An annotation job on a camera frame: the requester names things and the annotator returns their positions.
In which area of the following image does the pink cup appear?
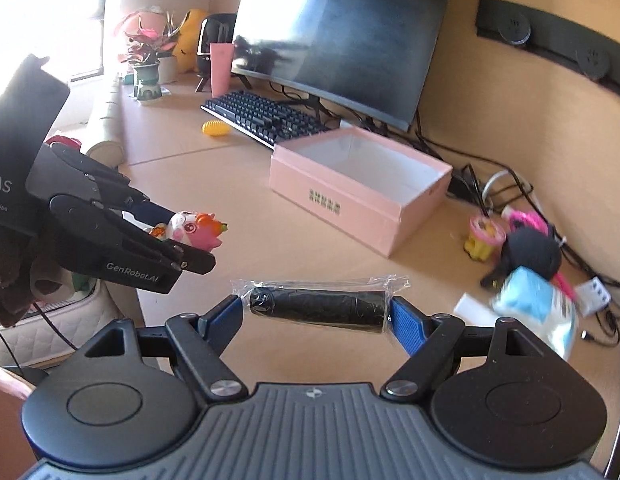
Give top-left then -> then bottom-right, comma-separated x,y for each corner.
210,42 -> 237,97

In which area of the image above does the black desk appliance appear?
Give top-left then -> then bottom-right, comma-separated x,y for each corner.
196,12 -> 239,93

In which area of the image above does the black cable bundle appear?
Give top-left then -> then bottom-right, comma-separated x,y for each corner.
412,110 -> 620,348

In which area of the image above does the black computer monitor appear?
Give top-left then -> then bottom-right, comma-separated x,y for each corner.
231,0 -> 458,133

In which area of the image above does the bright window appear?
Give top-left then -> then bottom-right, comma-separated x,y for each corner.
0,0 -> 113,83

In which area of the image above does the black plush toy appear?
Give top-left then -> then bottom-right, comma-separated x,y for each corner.
480,227 -> 563,288

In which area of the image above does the white battery charger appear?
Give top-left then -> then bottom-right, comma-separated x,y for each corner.
572,276 -> 613,317

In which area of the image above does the beige quilted chair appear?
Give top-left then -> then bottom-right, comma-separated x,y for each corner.
0,280 -> 141,371

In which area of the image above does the potted plant in green pot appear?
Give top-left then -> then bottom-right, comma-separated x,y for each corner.
115,25 -> 171,106

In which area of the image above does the yellow plush toy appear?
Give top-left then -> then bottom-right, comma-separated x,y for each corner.
171,8 -> 209,73

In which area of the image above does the yellow and pink toy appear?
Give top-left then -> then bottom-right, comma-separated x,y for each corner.
464,215 -> 508,262

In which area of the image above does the blue and white packet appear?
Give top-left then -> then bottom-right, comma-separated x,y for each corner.
492,266 -> 580,361

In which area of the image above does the cardboard tube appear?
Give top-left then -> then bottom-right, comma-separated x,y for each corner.
84,77 -> 126,168

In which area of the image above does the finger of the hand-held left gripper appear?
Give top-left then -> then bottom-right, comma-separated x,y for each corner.
49,197 -> 217,293
27,145 -> 177,226

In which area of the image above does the pink cardboard box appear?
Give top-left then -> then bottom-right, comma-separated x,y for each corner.
269,126 -> 455,259

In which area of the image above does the pink white unicorn toy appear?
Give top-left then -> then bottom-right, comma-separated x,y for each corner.
150,210 -> 228,256

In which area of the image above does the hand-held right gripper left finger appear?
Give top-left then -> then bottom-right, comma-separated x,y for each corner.
82,295 -> 245,403

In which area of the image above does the black roll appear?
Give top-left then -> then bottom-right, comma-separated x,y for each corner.
230,275 -> 411,348

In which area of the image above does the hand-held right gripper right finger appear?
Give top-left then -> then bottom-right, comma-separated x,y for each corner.
382,296 -> 538,403

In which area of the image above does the black keyboard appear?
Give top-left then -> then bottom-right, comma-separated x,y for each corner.
200,90 -> 335,151

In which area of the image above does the black wall cable rail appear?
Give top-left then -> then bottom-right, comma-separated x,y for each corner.
474,0 -> 620,106

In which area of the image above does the wooden desktop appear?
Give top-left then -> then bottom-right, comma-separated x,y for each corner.
52,67 -> 620,461

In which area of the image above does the white paper card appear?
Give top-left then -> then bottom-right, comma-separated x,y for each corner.
452,292 -> 500,328

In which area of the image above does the black power strip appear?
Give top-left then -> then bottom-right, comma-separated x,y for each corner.
447,170 -> 485,201

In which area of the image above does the black USB cable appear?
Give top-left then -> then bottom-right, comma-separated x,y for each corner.
580,310 -> 620,348

